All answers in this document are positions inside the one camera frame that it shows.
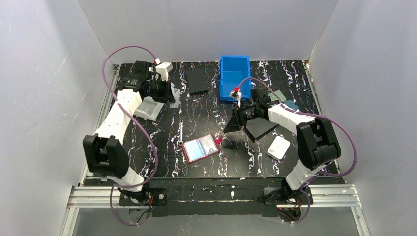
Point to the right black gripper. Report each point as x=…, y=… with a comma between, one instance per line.
x=241, y=115

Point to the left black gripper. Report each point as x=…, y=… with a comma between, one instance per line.
x=167, y=91

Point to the red card holder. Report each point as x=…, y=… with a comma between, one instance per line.
x=201, y=148

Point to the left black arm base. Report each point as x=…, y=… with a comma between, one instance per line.
x=146, y=197

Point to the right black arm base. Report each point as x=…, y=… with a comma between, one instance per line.
x=297, y=202

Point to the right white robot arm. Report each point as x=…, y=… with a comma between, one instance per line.
x=316, y=139

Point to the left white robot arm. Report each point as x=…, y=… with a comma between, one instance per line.
x=104, y=152

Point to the white card holder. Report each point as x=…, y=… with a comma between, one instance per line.
x=278, y=148

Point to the green card holder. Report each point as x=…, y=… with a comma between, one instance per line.
x=277, y=95

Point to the blue card holder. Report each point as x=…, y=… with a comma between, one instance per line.
x=290, y=104

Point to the black notebook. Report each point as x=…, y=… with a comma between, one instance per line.
x=258, y=128

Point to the white divided tray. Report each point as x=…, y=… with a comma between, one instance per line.
x=149, y=109

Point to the metal wrench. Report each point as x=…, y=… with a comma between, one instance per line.
x=181, y=132

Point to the black foam pad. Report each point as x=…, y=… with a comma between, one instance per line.
x=197, y=82

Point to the blue plastic bin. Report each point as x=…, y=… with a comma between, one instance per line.
x=233, y=69

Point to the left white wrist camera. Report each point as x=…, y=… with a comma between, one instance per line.
x=162, y=69

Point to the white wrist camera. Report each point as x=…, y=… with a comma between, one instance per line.
x=162, y=69
x=236, y=95

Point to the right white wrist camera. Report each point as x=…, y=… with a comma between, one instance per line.
x=236, y=95

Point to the aluminium frame rail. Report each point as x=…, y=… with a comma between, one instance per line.
x=331, y=195

